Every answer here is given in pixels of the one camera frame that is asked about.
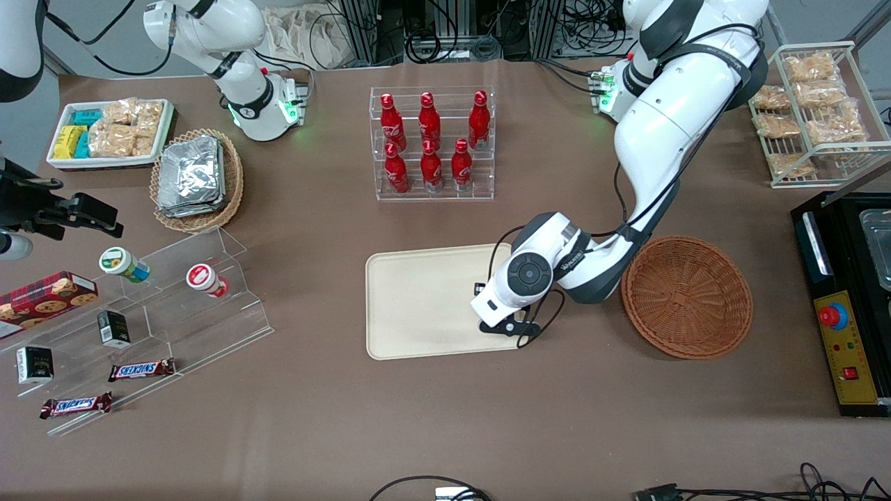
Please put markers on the red-labelled white-lid cup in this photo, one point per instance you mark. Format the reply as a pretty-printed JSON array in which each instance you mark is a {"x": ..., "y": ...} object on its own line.
[{"x": 202, "y": 277}]

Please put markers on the red cola bottle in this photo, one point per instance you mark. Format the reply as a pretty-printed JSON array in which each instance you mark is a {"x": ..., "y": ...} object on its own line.
[
  {"x": 431, "y": 168},
  {"x": 461, "y": 167},
  {"x": 429, "y": 120},
  {"x": 479, "y": 120},
  {"x": 397, "y": 172},
  {"x": 393, "y": 124}
]

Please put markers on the yellow snack packet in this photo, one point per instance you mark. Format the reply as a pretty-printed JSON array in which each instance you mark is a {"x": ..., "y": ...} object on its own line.
[{"x": 66, "y": 142}]

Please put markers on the teal snack packet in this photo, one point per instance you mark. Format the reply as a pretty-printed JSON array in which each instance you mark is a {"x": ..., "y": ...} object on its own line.
[
  {"x": 87, "y": 117},
  {"x": 82, "y": 146}
]

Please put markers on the red emergency stop button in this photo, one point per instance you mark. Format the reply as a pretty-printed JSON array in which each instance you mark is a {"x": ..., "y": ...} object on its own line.
[{"x": 830, "y": 316}]

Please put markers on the red tartan cookie box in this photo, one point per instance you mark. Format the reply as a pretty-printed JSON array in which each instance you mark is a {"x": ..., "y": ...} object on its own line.
[{"x": 42, "y": 299}]

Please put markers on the silver foil pouch stack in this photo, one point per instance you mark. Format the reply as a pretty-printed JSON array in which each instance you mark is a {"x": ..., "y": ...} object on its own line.
[{"x": 191, "y": 174}]

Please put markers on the clear-wrapped rice cracker pack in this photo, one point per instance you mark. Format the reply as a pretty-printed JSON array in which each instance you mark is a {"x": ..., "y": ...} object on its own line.
[
  {"x": 143, "y": 145},
  {"x": 770, "y": 97},
  {"x": 110, "y": 139},
  {"x": 835, "y": 126},
  {"x": 150, "y": 117},
  {"x": 120, "y": 111},
  {"x": 821, "y": 94},
  {"x": 776, "y": 125},
  {"x": 790, "y": 165},
  {"x": 811, "y": 67}
]

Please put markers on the light tan wicker basket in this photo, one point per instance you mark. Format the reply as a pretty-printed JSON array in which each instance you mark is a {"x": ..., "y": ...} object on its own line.
[{"x": 233, "y": 188}]

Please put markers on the black yellow-panel control box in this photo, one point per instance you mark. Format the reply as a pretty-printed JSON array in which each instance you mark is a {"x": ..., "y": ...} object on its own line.
[{"x": 846, "y": 362}]

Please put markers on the beige cloth bag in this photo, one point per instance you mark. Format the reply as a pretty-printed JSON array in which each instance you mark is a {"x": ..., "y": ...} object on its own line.
[{"x": 299, "y": 38}]

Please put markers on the grey metal strut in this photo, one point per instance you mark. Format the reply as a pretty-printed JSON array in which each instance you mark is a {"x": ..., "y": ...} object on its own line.
[{"x": 776, "y": 24}]

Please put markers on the small black white-sided carton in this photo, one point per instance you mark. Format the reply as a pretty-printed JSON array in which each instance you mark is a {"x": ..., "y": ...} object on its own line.
[{"x": 36, "y": 365}]

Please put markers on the green-labelled white-lid cup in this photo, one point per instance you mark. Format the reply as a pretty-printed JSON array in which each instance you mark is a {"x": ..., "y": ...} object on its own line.
[{"x": 118, "y": 262}]

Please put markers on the clear acrylic tiered stand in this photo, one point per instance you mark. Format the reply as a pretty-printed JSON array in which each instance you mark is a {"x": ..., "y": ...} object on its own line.
[{"x": 209, "y": 334}]

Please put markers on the beige plastic serving tray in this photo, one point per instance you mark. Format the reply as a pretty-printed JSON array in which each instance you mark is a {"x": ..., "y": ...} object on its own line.
[{"x": 424, "y": 299}]

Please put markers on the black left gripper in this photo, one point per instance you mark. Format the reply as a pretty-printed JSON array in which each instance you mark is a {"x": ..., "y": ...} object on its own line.
[{"x": 479, "y": 287}]

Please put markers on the small black barcode carton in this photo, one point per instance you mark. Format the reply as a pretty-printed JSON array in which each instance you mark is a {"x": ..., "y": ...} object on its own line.
[{"x": 113, "y": 328}]

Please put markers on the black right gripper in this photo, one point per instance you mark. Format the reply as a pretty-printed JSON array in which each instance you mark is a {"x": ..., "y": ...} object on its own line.
[{"x": 26, "y": 204}]

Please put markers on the silver aluminium frame post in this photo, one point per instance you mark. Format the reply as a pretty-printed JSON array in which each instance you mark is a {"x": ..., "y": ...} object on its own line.
[
  {"x": 358, "y": 31},
  {"x": 546, "y": 28}
]

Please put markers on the clear acrylic bottle rack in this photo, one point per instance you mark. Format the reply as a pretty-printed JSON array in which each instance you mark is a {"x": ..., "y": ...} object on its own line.
[{"x": 449, "y": 195}]

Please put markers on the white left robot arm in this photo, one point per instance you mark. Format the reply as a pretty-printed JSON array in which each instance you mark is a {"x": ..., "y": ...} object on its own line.
[{"x": 661, "y": 132}]

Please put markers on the clear plastic container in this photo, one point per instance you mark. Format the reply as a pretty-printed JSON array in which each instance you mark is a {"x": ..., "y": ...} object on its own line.
[{"x": 878, "y": 243}]

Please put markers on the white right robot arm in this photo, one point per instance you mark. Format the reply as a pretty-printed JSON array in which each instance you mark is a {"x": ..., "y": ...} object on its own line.
[{"x": 209, "y": 28}]

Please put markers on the brown round wicker basket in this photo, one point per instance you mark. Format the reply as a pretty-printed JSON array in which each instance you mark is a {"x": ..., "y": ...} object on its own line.
[{"x": 689, "y": 299}]

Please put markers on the brown Snickers bar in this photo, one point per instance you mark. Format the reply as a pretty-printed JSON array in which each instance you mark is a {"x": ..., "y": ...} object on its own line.
[
  {"x": 75, "y": 405},
  {"x": 139, "y": 370}
]

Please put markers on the white rectangular snack bin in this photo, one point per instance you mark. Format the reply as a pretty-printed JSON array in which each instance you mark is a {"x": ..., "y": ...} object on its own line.
[{"x": 104, "y": 163}]

